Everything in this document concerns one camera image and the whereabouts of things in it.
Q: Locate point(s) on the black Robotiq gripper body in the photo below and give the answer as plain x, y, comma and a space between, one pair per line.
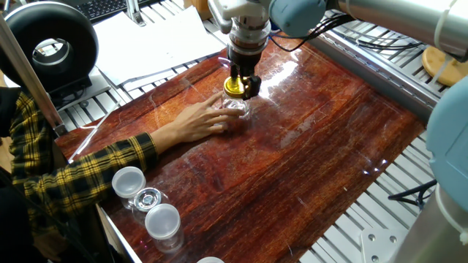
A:
243, 62

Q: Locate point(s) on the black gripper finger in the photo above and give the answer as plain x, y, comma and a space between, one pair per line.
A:
234, 71
254, 87

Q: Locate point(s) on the gold metal jar lid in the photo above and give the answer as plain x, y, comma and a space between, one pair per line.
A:
234, 87

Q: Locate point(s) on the small clear glass jar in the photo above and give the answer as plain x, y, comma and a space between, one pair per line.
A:
237, 106

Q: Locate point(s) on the silver UR5 robot arm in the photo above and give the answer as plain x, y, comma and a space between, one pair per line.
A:
402, 18

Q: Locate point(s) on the forearm yellow black plaid sleeve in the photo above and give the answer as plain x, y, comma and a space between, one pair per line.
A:
109, 160

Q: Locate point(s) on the empty clear lidless jar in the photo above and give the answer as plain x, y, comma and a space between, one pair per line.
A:
223, 63

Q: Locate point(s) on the clear jar white plastic lid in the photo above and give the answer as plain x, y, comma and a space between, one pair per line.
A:
128, 181
162, 221

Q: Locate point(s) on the clear jar silver metal lid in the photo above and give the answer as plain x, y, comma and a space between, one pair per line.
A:
147, 199

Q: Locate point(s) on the large clear jar white lid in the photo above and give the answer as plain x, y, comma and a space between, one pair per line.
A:
210, 260

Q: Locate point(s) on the bare human hand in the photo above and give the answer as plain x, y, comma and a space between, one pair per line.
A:
197, 124

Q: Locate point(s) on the brown cardboard box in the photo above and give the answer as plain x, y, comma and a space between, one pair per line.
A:
197, 7

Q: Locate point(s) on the glossy wood grain mat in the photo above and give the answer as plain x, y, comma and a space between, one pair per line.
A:
292, 164

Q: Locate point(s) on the white paper sheet stack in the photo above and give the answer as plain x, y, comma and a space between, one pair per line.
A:
146, 47

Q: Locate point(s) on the black computer keyboard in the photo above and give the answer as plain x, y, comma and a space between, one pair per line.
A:
102, 8

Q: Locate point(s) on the round wooden stand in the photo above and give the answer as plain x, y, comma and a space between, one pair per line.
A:
449, 69

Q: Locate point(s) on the white printed wrist mount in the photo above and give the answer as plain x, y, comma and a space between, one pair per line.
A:
226, 7

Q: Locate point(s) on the grey aluminium rail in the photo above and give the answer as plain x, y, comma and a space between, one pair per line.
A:
365, 69

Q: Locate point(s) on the metal bracket stand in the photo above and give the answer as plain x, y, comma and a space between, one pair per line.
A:
135, 14

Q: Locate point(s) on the aluminium frame post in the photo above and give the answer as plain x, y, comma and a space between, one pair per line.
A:
29, 76

